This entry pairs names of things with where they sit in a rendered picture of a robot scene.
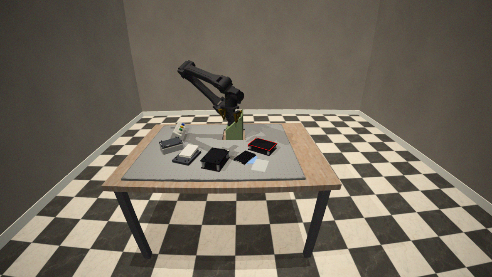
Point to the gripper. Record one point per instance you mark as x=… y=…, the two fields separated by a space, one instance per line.
x=229 y=107

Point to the white button panel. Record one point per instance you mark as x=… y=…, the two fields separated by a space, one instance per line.
x=179 y=131

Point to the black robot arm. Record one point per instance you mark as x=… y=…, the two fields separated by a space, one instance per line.
x=224 y=84

